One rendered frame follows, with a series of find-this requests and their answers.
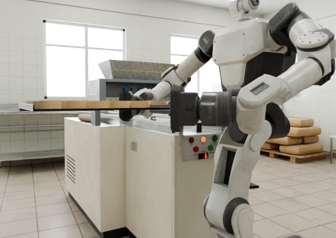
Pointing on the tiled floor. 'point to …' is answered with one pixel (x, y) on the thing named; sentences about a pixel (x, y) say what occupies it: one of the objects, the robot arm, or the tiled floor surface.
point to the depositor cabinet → (97, 174)
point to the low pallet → (295, 155)
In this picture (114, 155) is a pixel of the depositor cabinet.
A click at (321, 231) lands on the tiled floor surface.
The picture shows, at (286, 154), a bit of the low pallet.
